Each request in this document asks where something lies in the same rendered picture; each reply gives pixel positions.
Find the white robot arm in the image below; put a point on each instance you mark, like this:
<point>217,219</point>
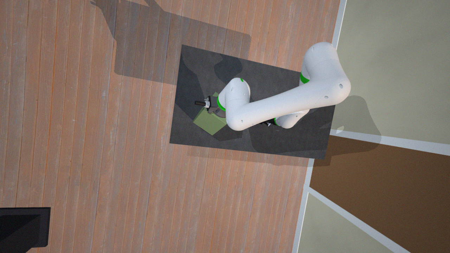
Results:
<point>323,82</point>

